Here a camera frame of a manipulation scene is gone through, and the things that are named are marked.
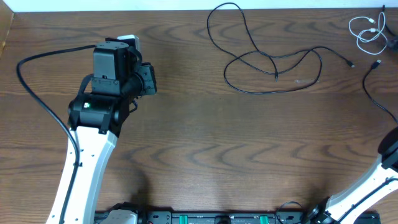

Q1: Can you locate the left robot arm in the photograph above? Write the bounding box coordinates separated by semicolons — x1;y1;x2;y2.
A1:
47;35;157;223

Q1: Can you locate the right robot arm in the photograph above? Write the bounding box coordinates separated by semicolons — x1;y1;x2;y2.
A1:
303;128;397;224

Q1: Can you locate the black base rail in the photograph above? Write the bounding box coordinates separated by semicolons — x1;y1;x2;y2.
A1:
95;210;382;224

